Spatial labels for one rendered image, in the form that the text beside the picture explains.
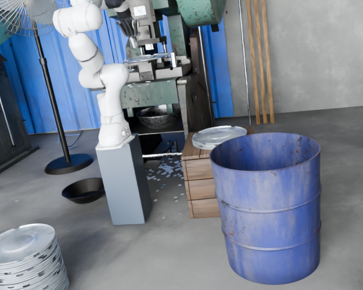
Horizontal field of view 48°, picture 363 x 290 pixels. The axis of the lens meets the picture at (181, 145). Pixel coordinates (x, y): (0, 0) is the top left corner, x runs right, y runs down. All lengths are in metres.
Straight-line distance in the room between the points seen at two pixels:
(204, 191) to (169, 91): 0.72
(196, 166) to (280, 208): 0.66
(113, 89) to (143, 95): 0.55
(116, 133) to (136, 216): 0.47
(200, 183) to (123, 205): 0.43
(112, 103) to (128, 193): 0.47
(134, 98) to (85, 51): 0.79
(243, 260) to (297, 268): 0.20
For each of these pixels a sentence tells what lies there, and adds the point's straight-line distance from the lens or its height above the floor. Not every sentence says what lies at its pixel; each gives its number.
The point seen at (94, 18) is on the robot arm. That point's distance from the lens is 1.80.
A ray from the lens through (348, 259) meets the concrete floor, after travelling 1.80.
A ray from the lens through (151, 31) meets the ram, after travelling 2.61.
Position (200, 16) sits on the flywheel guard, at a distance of 2.41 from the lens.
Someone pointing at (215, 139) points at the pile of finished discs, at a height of 0.38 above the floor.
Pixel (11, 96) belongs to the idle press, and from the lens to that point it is 3.89.
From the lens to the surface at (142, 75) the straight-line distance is 2.56.
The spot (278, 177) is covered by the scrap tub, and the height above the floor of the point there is 0.45.
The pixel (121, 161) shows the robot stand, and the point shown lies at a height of 0.36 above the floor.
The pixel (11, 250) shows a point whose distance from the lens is 1.75.
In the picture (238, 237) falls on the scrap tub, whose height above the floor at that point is 0.19.
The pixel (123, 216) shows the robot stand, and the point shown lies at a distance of 2.19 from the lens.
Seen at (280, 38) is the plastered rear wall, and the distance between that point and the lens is 3.75.
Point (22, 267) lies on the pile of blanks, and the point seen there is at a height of 0.21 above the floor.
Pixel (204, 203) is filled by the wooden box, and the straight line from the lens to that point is 2.09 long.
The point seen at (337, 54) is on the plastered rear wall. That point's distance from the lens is 3.81.
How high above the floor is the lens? 1.03
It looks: 18 degrees down
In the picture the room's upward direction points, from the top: 9 degrees counter-clockwise
